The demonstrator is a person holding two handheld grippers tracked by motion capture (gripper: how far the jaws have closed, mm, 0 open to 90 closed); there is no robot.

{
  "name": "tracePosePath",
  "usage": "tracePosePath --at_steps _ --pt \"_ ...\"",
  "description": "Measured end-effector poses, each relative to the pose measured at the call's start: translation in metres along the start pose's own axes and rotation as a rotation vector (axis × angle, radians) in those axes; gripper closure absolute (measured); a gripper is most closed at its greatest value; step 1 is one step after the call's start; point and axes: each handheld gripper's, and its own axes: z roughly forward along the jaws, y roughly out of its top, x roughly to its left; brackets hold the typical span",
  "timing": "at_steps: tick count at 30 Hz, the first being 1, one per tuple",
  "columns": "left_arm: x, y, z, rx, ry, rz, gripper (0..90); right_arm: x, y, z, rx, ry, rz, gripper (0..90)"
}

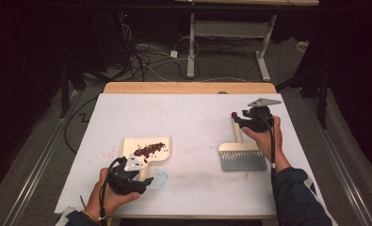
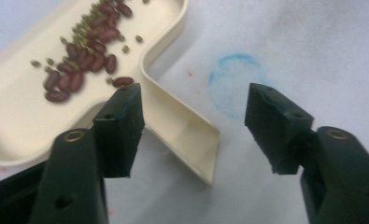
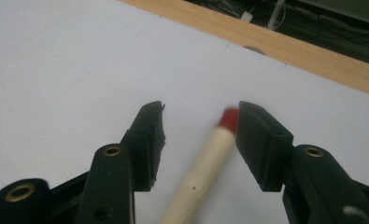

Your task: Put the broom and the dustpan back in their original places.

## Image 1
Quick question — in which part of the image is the black stand leg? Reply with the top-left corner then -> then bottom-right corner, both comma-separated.
58,60 -> 71,120
275,64 -> 331,130

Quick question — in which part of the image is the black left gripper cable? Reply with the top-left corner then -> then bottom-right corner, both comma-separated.
98,155 -> 126,226

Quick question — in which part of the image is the pile of red beans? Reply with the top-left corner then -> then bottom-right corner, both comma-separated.
133,141 -> 170,160

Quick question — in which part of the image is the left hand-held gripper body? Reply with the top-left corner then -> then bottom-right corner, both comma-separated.
105,153 -> 147,196

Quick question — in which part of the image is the tangle of floor cables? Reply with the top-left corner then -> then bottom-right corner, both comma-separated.
119,23 -> 203,83

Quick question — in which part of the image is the small white box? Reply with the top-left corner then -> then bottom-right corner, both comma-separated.
296,40 -> 310,54

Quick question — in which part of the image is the metal floor rail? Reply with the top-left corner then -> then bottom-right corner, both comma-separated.
1,89 -> 83,226
300,95 -> 372,226

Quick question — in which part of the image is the white brush with red-tipped handle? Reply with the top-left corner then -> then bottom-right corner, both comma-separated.
218,111 -> 268,172

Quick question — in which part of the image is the cream plastic dustpan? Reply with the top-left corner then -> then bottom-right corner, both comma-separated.
120,136 -> 172,183

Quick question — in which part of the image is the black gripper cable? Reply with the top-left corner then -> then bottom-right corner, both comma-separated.
258,113 -> 278,185
98,155 -> 126,226

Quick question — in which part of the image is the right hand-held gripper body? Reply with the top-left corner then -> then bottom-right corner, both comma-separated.
242,97 -> 283,134

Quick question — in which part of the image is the white metal desk frame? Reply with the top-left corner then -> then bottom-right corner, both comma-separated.
173,0 -> 320,83

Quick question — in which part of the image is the white table mat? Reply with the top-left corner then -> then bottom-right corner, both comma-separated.
54,92 -> 328,218

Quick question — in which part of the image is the black floor cable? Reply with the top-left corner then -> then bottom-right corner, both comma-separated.
63,96 -> 99,155

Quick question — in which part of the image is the wooden table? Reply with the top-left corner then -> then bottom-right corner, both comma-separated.
102,81 -> 314,220

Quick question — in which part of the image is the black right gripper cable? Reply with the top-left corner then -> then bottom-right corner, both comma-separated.
258,113 -> 278,185

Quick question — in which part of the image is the person's right hand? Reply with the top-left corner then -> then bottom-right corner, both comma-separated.
241,115 -> 292,174

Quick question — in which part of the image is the person's left hand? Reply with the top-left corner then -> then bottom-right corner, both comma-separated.
85,167 -> 141,221

